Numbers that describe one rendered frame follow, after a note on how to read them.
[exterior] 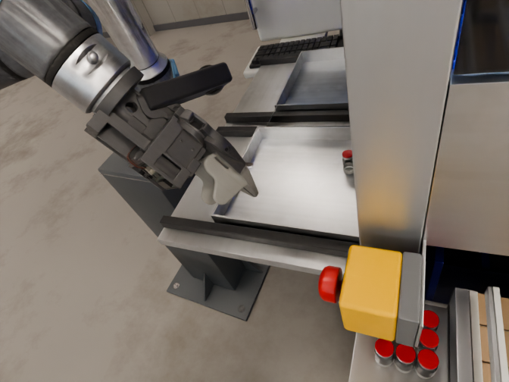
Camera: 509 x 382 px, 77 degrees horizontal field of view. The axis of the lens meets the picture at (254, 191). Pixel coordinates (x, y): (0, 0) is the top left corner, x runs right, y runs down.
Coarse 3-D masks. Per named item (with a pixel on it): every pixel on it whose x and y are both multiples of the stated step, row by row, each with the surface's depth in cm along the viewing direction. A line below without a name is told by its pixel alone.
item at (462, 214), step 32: (448, 96) 21; (480, 96) 21; (448, 128) 23; (480, 128) 22; (448, 160) 25; (480, 160) 24; (448, 192) 28; (480, 192) 27; (448, 224) 31; (480, 224) 29
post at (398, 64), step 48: (384, 0) 18; (432, 0) 18; (384, 48) 20; (432, 48) 19; (384, 96) 23; (432, 96) 22; (384, 144) 26; (432, 144) 25; (384, 192) 30; (384, 240) 36
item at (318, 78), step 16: (336, 48) 88; (304, 64) 94; (320, 64) 91; (336, 64) 89; (288, 80) 84; (304, 80) 88; (320, 80) 86; (336, 80) 84; (288, 96) 85; (304, 96) 83; (320, 96) 81; (336, 96) 79
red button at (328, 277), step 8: (328, 272) 36; (336, 272) 35; (320, 280) 35; (328, 280) 35; (336, 280) 35; (320, 288) 35; (328, 288) 35; (336, 288) 35; (320, 296) 36; (328, 296) 35; (336, 296) 35
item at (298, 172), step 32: (256, 128) 74; (288, 128) 71; (320, 128) 68; (256, 160) 72; (288, 160) 69; (320, 160) 66; (288, 192) 63; (320, 192) 61; (352, 192) 59; (256, 224) 57; (288, 224) 58; (320, 224) 56; (352, 224) 54
